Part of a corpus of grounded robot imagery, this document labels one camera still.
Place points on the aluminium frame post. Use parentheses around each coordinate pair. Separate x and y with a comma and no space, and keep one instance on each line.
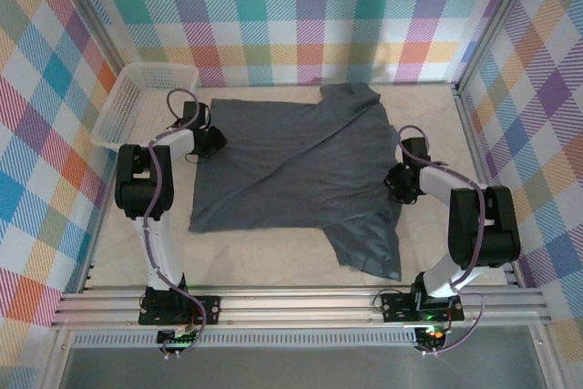
(93,11)
(496,20)
(546,361)
(57,361)

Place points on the right controller circuit board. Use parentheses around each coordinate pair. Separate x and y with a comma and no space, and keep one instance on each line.
(432,335)

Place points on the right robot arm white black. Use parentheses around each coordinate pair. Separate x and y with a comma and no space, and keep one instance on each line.
(496,225)

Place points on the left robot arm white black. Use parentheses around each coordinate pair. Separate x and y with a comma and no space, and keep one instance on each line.
(136,188)

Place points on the left controller circuit board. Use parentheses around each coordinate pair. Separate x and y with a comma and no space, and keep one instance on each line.
(180,339)

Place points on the grey t-shirt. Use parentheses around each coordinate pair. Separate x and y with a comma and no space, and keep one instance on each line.
(296,170)

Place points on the aluminium table side rail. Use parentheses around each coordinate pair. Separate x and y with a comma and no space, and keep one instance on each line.
(473,134)
(98,248)

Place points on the controller circuit board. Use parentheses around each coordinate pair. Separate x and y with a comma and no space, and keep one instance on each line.
(432,335)
(180,339)

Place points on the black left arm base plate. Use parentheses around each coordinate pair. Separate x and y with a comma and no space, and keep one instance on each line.
(209,311)

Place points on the white plastic mesh basket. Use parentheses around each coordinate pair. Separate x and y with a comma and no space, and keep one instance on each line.
(132,106)

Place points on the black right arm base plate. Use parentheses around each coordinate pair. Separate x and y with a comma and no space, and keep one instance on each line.
(396,309)

